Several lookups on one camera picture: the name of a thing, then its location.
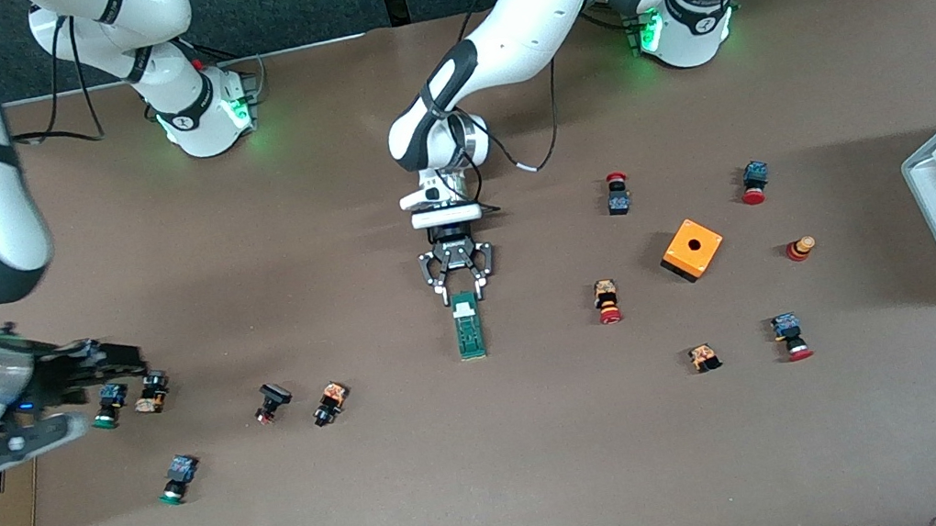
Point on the beige black switch block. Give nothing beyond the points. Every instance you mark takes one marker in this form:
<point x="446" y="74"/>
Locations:
<point x="151" y="398"/>

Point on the brown paper table cover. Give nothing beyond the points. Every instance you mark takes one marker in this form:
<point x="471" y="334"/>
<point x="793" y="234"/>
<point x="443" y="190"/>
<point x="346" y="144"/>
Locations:
<point x="498" y="463"/>

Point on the orange button enclosure box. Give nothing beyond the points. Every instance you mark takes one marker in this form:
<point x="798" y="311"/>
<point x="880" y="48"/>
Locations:
<point x="704" y="257"/>

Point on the red button black block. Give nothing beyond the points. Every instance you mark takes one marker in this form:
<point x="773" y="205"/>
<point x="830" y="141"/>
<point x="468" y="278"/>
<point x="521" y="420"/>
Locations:
<point x="619" y="203"/>

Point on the green mushroom push button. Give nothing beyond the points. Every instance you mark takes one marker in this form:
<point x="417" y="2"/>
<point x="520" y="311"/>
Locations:
<point x="112" y="393"/>
<point x="181" y="468"/>

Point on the orange contact block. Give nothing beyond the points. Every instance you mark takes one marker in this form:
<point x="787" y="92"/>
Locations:
<point x="704" y="355"/>

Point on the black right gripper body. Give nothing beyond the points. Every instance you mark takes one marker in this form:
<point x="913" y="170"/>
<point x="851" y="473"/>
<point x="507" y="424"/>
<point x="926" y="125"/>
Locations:
<point x="67" y="376"/>

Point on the black square head button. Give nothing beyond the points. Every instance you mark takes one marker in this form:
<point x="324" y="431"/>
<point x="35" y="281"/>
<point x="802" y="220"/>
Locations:
<point x="274" y="394"/>

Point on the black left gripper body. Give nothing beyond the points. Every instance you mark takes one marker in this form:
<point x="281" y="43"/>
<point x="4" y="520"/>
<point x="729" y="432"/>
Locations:
<point x="454" y="253"/>

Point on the red mushroom button orange block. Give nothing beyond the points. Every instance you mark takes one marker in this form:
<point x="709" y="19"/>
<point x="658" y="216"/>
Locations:
<point x="605" y="291"/>

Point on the green load switch white lever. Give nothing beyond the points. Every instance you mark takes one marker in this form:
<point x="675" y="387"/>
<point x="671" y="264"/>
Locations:
<point x="470" y="337"/>

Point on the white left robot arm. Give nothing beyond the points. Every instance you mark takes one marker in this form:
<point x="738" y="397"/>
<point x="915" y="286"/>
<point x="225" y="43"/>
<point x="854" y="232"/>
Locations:
<point x="534" y="21"/>

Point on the red mushroom button blue block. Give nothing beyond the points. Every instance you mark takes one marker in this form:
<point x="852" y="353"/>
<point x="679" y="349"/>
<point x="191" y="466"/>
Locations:
<point x="755" y="174"/>
<point x="786" y="327"/>

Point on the red yellow button head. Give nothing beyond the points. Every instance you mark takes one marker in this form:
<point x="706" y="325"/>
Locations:
<point x="798" y="251"/>

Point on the black selector switch orange block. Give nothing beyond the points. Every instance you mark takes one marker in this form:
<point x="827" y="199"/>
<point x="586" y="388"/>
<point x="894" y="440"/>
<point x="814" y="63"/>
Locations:
<point x="332" y="397"/>

